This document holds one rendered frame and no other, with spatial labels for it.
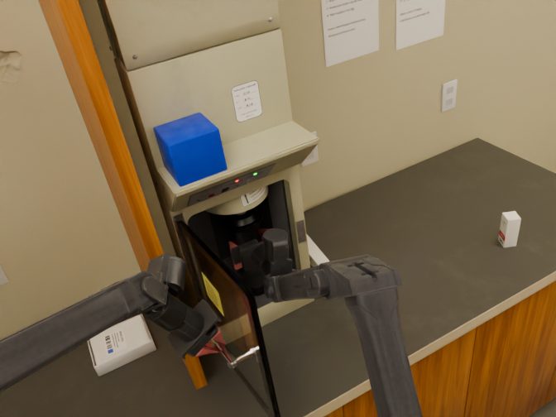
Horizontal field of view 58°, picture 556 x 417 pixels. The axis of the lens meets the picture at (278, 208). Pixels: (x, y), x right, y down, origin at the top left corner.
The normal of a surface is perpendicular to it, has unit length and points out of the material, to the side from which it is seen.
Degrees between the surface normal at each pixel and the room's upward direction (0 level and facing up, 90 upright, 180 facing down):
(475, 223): 0
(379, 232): 0
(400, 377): 46
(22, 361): 68
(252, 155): 0
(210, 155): 90
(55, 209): 90
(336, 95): 90
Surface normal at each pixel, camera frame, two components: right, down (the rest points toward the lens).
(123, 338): -0.13, -0.81
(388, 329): 0.22, -0.23
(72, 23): 0.47, 0.46
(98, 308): 0.80, -0.39
